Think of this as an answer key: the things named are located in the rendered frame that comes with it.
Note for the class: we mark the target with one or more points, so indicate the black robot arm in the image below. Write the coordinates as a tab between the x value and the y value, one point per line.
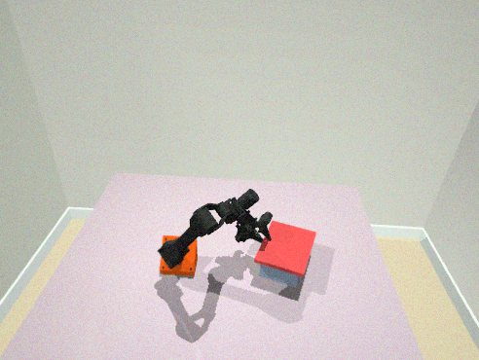
202	223

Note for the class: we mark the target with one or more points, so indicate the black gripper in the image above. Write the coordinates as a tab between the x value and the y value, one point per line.
264	220

